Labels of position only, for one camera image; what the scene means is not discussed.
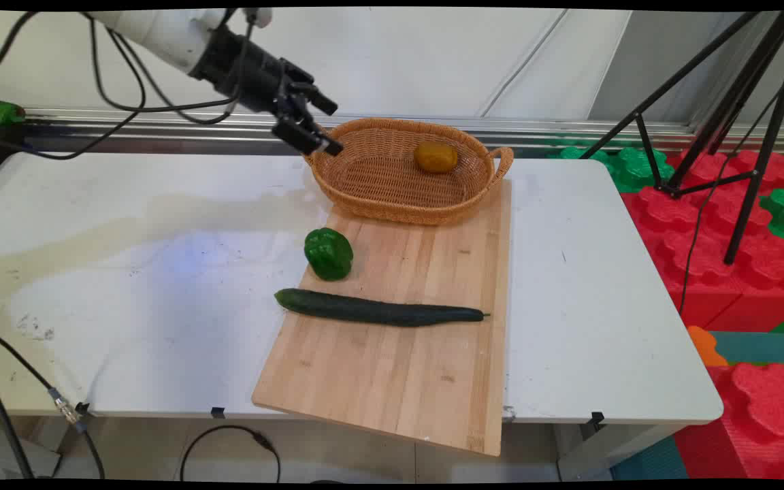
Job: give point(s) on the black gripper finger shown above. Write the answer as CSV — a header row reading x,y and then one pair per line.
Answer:
x,y
305,136
317,100

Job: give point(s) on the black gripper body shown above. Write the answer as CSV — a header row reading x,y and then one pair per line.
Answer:
x,y
246,75

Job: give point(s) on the yellow toy bell pepper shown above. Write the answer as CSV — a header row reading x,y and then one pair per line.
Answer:
x,y
435,157

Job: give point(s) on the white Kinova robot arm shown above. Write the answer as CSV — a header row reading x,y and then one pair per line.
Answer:
x,y
154,30

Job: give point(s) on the woven wicker basket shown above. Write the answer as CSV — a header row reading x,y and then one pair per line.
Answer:
x,y
392,184

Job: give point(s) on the green toy bell pepper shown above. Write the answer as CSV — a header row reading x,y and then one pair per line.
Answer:
x,y
328,254

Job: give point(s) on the dark green cucumber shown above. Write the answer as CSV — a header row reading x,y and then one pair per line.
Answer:
x,y
378,310

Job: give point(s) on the wooden cutting board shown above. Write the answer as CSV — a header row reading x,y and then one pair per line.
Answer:
x,y
405,354

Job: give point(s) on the green toy vegetable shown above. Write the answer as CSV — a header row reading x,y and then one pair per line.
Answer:
x,y
3,114

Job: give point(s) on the black table clip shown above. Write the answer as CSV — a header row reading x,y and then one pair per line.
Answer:
x,y
596,420
82,409
218,412

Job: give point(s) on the large red foam block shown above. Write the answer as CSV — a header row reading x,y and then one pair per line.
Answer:
x,y
712,252

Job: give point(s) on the black tripod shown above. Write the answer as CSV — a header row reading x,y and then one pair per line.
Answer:
x,y
749,102

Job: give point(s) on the white table leg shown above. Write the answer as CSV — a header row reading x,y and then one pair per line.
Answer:
x,y
610,452

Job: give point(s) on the orange foam block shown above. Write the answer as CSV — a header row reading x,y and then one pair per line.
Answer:
x,y
704,346

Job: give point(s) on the teal foam mat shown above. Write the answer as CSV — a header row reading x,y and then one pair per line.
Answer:
x,y
759,347

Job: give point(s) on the aluminium rail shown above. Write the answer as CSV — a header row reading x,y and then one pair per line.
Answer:
x,y
535,129

